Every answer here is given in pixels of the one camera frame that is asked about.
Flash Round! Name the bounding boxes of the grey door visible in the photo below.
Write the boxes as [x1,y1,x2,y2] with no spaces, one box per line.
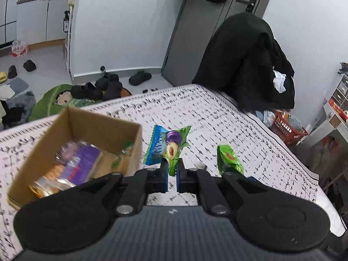
[162,0,261,87]

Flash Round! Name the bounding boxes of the clear cracker packet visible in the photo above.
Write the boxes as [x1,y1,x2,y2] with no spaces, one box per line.
[28,163,77,199]

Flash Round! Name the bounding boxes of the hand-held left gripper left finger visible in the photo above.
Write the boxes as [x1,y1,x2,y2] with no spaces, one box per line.
[82,158,169,216]

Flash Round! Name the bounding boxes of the black coat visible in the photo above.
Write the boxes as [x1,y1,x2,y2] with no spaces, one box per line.
[192,13,295,112]

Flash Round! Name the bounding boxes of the white drawer unit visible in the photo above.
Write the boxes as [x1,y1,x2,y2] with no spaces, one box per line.
[330,73,348,106]

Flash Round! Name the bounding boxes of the black shoe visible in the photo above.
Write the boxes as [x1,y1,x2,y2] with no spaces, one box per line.
[129,70,152,86]
[103,81,123,101]
[71,83,104,100]
[95,72,120,90]

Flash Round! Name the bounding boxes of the dark green biscuit packet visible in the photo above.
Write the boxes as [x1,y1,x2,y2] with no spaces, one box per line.
[111,140,135,169]

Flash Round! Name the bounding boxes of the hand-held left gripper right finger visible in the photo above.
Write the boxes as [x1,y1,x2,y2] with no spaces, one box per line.
[176,158,263,216]

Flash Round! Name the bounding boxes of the green cartoon floor rug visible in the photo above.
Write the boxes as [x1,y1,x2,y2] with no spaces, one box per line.
[28,84,132,123]

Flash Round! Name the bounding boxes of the white kitchen cabinet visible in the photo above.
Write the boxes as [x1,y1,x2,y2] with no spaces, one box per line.
[16,0,77,44]

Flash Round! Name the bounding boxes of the white narrow rack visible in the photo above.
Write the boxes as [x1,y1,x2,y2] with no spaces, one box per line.
[65,0,75,83]

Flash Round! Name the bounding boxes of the white garment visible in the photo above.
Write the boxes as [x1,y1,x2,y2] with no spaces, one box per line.
[273,70,287,93]

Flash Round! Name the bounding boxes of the white side table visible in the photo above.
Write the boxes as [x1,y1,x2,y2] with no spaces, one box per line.
[295,106,348,174]

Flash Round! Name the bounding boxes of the red and white plastic bag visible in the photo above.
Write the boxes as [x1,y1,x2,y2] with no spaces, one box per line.
[11,40,29,58]

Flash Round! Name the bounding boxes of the black door handle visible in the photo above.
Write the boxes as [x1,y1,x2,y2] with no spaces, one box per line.
[236,0,257,13]

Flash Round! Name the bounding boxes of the red plastic basket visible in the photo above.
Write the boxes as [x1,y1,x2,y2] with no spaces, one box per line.
[270,110,309,146]

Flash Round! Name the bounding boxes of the long purple snack packet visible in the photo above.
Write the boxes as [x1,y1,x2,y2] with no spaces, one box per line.
[58,145,103,185]

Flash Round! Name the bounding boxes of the blue and green snack packet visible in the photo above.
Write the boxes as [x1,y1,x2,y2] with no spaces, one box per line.
[144,124,192,176]

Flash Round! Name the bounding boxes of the grey fluffy rug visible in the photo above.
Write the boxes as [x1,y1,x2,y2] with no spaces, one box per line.
[5,91,36,109]

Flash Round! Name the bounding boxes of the black-patterned white bed sheet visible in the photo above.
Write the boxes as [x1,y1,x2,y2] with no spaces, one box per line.
[0,84,320,253]

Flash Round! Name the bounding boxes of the cardboard box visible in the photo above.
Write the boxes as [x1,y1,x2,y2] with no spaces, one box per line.
[7,107,143,211]

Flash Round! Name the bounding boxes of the dark cloth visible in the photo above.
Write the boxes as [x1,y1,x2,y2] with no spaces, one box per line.
[1,107,26,129]

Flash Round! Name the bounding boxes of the grey-blue floor mat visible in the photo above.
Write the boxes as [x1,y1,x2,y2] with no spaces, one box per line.
[7,77,30,90]

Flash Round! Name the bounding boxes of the bright green snack packet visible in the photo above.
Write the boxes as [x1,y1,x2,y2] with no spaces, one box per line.
[217,145,245,178]

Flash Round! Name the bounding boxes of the red flat box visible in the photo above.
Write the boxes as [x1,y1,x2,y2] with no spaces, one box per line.
[328,98,348,121]

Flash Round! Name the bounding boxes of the blue and white bag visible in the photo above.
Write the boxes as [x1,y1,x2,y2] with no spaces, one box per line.
[256,110,276,128]

